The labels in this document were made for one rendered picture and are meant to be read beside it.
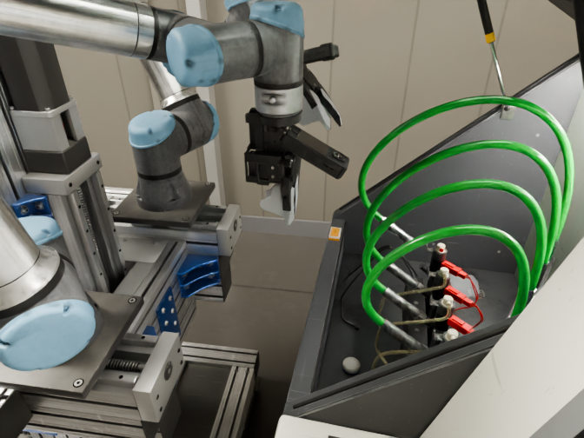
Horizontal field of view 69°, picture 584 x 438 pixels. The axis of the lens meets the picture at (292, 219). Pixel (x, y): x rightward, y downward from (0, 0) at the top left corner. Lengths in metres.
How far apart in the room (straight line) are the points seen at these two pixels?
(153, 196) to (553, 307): 0.93
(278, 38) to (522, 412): 0.53
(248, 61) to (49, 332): 0.43
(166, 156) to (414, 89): 1.60
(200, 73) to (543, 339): 0.49
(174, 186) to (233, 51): 0.63
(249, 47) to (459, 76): 1.92
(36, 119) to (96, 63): 1.89
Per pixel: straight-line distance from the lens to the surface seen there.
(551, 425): 0.48
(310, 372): 0.86
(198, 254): 1.23
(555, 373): 0.49
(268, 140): 0.70
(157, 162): 1.13
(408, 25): 2.36
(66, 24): 0.65
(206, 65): 0.58
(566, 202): 0.91
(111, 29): 0.67
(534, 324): 0.54
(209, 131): 1.22
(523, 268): 0.67
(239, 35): 0.60
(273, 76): 0.64
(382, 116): 2.46
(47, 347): 0.65
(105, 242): 1.10
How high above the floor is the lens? 1.63
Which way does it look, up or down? 33 degrees down
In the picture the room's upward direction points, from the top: straight up
